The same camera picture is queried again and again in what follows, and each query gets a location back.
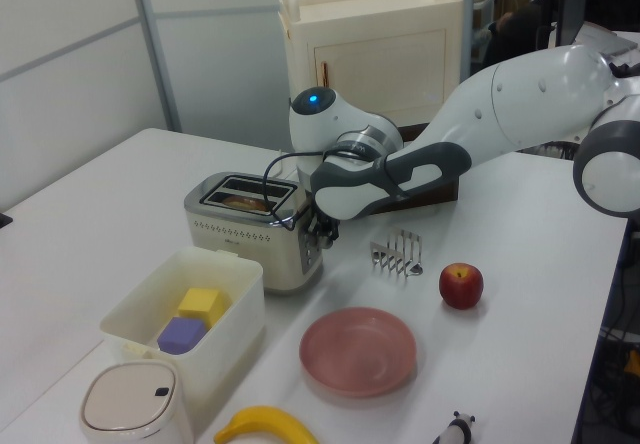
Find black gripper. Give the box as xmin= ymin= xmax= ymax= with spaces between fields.
xmin=305 ymin=206 xmax=343 ymax=250

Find cream chrome two-slot toaster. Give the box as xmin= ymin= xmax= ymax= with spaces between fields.
xmin=183 ymin=171 xmax=326 ymax=295

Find metal toast rack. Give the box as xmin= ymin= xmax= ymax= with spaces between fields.
xmin=369 ymin=227 xmax=425 ymax=278

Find toasted bread slice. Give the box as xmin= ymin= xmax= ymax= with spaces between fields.
xmin=222 ymin=194 xmax=270 ymax=212

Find pink plate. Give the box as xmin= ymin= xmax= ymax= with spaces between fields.
xmin=298 ymin=306 xmax=418 ymax=399

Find yellow cube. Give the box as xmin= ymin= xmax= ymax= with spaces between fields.
xmin=177 ymin=287 xmax=226 ymax=328

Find white plastic container box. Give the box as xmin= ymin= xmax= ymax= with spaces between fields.
xmin=99 ymin=246 xmax=267 ymax=410

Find red apple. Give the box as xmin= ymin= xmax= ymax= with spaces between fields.
xmin=438 ymin=262 xmax=485 ymax=310

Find purple cube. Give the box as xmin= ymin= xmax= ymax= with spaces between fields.
xmin=156 ymin=316 xmax=209 ymax=355

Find cream wooden cabinet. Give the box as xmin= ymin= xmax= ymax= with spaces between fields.
xmin=278 ymin=0 xmax=464 ymax=126

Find yellow banana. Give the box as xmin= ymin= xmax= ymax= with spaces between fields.
xmin=213 ymin=405 xmax=321 ymax=444

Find panda figure toy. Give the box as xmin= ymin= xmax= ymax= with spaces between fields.
xmin=432 ymin=411 xmax=476 ymax=444

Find cream mini trash bin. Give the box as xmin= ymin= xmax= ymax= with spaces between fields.
xmin=78 ymin=358 xmax=194 ymax=444

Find person in dark clothes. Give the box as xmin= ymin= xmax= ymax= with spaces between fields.
xmin=483 ymin=0 xmax=566 ymax=68

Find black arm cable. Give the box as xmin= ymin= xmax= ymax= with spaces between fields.
xmin=260 ymin=143 xmax=416 ymax=228

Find black floor cables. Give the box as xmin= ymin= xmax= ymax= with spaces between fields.
xmin=592 ymin=308 xmax=640 ymax=444

